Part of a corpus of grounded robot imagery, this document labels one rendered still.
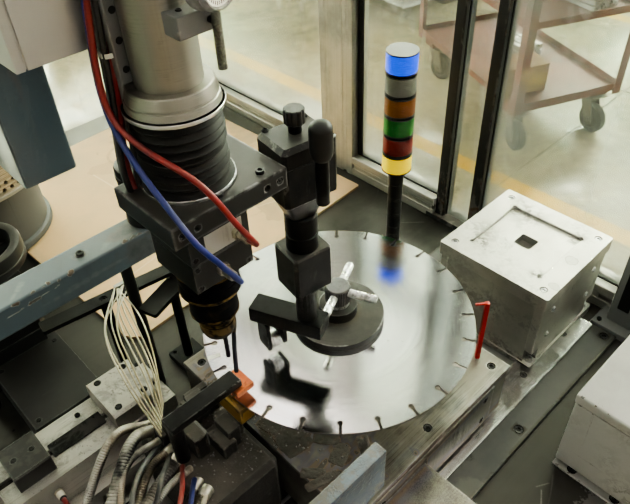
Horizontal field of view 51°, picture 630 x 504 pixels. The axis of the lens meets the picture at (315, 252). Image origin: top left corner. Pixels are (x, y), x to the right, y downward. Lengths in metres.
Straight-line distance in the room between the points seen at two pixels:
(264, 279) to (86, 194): 0.66
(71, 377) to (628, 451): 0.71
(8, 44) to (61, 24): 0.04
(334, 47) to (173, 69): 0.84
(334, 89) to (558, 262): 0.58
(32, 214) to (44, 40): 0.85
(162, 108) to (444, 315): 0.47
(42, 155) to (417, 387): 0.44
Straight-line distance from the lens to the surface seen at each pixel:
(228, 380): 0.72
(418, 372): 0.75
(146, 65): 0.47
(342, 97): 1.32
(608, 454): 0.89
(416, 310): 0.82
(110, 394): 0.86
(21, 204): 1.29
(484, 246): 1.00
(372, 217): 1.27
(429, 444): 0.82
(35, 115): 0.59
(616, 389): 0.86
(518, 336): 1.01
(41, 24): 0.48
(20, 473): 0.84
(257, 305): 0.72
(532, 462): 0.95
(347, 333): 0.77
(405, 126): 0.96
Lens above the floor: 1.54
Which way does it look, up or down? 41 degrees down
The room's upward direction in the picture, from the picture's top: 3 degrees counter-clockwise
